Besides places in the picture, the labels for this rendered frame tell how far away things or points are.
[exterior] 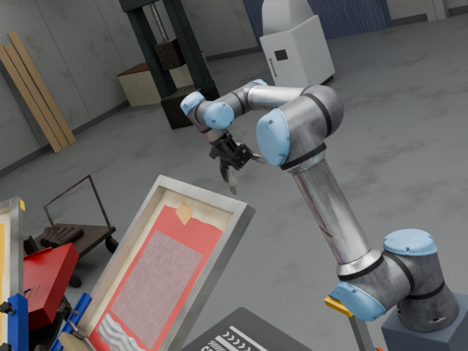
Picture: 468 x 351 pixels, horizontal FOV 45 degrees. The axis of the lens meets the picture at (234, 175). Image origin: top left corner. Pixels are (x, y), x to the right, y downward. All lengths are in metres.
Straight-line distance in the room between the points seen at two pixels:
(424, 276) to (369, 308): 0.17
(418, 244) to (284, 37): 6.60
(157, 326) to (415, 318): 0.71
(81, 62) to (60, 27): 0.75
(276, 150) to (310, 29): 6.87
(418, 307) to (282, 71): 6.78
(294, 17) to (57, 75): 5.25
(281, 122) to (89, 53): 10.68
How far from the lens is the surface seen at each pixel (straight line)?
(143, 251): 1.95
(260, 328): 2.12
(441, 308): 1.50
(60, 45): 11.60
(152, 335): 1.70
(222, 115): 1.61
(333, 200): 1.31
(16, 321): 2.29
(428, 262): 1.43
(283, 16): 7.92
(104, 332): 1.94
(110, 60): 12.08
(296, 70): 7.94
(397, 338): 1.56
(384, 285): 1.36
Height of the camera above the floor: 2.18
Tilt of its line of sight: 21 degrees down
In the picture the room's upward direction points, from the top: 22 degrees counter-clockwise
